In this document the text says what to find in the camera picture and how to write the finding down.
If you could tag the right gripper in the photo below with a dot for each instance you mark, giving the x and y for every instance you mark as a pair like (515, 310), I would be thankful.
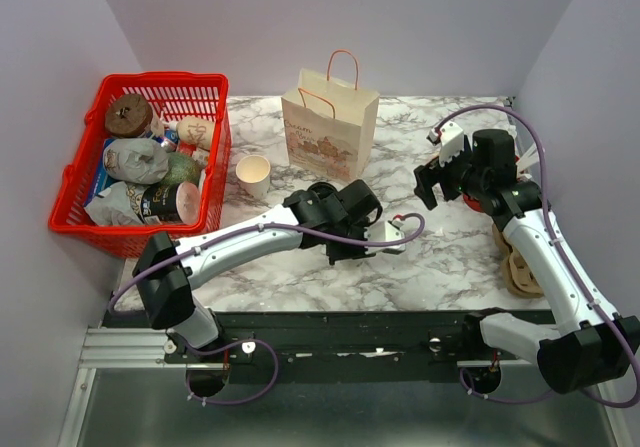
(427, 176)

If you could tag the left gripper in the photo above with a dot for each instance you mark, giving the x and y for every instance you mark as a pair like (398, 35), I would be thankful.
(334, 256)

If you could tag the black coffee cup lid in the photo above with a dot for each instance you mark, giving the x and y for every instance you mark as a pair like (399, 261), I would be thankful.
(322, 189)

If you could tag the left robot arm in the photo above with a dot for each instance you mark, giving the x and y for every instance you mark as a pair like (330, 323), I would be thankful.
(186, 264)

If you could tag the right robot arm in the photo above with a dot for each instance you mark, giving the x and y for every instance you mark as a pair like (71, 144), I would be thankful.
(590, 342)

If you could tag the paper takeout bag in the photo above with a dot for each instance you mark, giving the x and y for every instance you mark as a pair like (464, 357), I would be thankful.
(329, 123)

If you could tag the red straw cup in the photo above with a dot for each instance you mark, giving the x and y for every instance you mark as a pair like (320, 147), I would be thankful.
(472, 202)

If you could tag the white wrapped straws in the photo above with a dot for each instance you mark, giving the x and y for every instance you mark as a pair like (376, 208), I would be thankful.
(528, 159)

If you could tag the cardboard cup carrier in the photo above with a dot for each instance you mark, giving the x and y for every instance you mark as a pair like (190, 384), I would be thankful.
(518, 277)

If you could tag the black food cup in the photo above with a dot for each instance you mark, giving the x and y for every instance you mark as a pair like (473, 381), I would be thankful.
(170, 204)

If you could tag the green avocado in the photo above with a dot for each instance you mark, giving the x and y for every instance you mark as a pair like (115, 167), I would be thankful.
(181, 168)

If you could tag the beige printed bottle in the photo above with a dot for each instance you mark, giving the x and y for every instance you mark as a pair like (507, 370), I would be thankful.
(194, 131)

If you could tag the red plastic basket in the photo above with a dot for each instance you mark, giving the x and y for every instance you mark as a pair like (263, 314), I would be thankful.
(176, 94)

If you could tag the grey crumpled bag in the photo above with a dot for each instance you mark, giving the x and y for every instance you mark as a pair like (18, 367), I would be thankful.
(138, 160)

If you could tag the silver snack bag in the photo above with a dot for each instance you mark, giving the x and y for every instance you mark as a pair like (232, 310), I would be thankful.
(117, 205)

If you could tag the blue flat package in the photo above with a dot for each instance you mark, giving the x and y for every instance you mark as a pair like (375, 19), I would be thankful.
(101, 179)

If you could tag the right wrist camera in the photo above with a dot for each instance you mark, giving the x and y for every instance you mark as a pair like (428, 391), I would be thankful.
(450, 138)

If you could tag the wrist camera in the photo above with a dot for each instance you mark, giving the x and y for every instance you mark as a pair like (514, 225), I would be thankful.
(385, 232)
(450, 138)

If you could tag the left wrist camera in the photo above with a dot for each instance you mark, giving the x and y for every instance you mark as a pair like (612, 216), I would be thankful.
(385, 232)

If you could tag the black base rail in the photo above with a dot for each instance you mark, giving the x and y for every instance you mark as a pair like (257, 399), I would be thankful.
(339, 347)

